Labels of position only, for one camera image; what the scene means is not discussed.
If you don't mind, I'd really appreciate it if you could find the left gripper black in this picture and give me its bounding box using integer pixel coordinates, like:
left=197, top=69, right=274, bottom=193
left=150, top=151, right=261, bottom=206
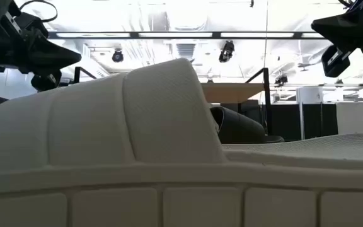
left=0, top=0, right=82, bottom=75

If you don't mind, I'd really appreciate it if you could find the grey rubber slide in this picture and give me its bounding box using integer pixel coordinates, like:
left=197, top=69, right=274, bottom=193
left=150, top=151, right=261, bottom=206
left=0, top=57, right=363, bottom=227

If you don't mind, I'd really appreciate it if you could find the black rubber slide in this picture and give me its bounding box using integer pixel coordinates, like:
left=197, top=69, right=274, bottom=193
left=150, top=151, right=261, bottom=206
left=209, top=105, right=285, bottom=145

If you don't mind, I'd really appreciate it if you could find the black ceiling spotlight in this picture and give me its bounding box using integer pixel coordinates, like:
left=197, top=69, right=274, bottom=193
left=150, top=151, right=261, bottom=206
left=274, top=74, right=289, bottom=86
left=218, top=40, right=235, bottom=63
left=111, top=49, right=125, bottom=63

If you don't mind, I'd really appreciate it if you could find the white cabinet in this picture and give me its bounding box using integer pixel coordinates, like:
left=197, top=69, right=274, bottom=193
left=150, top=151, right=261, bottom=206
left=296, top=86, right=324, bottom=105

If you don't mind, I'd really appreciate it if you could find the white partition panel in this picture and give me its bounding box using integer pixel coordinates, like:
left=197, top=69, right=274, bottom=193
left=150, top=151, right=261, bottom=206
left=335, top=101, right=363, bottom=135

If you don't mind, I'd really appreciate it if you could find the black office partition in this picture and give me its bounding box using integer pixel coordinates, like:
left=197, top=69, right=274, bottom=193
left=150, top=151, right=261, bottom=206
left=269, top=103, right=338, bottom=141

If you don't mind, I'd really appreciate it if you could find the black overhead crossbar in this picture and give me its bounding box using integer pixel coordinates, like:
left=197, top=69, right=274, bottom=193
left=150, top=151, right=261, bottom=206
left=47, top=30, right=326, bottom=40

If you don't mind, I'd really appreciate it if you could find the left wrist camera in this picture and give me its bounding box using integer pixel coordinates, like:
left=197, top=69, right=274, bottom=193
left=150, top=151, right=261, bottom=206
left=30, top=69, right=63, bottom=93

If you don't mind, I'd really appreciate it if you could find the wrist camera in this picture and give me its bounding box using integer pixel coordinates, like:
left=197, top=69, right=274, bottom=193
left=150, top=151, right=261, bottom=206
left=30, top=69, right=63, bottom=93
left=320, top=44, right=352, bottom=79

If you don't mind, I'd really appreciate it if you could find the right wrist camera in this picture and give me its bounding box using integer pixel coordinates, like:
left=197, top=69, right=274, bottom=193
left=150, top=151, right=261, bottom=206
left=320, top=44, right=352, bottom=79

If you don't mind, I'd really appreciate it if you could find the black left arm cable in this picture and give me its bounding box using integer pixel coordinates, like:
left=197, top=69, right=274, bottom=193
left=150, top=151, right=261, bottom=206
left=19, top=0, right=59, bottom=23

